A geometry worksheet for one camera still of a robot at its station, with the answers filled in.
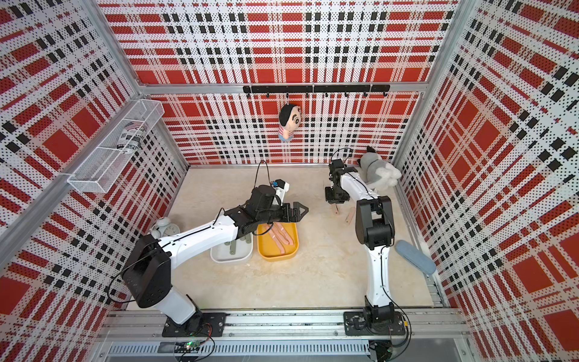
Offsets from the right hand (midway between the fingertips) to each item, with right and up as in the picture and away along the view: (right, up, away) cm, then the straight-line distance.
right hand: (336, 199), depth 101 cm
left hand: (-15, -3, -19) cm, 25 cm away
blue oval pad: (+29, -21, -15) cm, 39 cm away
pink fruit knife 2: (-22, -15, -7) cm, 28 cm away
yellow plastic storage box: (-29, -20, -10) cm, 37 cm away
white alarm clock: (-70, -11, -15) cm, 72 cm away
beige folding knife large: (+7, -8, 0) cm, 10 cm away
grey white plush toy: (+20, +11, +1) cm, 23 cm away
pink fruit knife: (-27, -15, -8) cm, 32 cm away
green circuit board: (-51, -45, -32) cm, 75 cm away
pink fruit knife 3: (-24, -14, -5) cm, 29 cm away
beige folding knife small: (0, -4, -1) cm, 5 cm away
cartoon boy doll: (-21, +34, -11) cm, 41 cm away
